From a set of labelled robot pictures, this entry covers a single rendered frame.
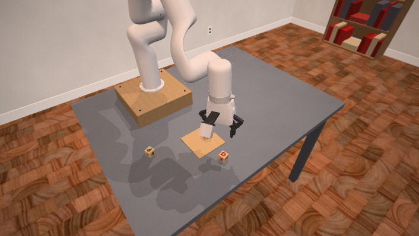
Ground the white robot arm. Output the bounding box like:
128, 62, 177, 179
126, 0, 236, 138

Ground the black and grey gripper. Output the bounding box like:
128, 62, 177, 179
199, 97, 244, 138

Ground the orange flat mat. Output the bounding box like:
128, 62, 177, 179
181, 128, 225, 159

